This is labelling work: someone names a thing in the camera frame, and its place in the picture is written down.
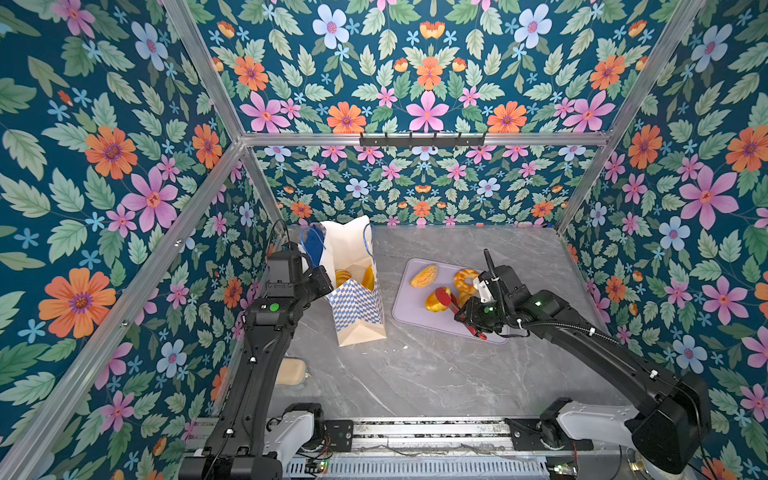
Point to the red silicone tongs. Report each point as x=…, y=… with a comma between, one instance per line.
x=455, y=310

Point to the beige long bread loaf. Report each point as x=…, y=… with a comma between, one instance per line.
x=292, y=372

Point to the round sugared bread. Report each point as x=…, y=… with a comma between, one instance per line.
x=425, y=277

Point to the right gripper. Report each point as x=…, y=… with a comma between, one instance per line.
x=470, y=315

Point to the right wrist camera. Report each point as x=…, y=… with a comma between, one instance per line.
x=484, y=292

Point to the black hook rail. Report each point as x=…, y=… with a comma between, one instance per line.
x=409, y=140

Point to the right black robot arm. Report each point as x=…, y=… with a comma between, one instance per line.
x=668, y=416

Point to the lilac plastic tray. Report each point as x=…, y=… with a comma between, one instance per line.
x=409, y=304

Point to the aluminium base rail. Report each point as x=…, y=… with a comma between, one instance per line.
x=439, y=433

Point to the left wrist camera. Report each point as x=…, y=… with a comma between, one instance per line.
x=283, y=265

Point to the ring pretzel bread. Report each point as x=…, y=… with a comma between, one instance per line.
x=464, y=282

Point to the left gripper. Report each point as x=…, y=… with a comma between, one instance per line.
x=320, y=274

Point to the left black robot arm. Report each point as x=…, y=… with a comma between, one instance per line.
x=244, y=444

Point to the large braided bread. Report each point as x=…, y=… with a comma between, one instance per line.
x=342, y=276

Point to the blue checkered paper bag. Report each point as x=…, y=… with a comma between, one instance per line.
x=357, y=313

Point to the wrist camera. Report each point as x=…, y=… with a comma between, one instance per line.
x=484, y=292
x=283, y=265

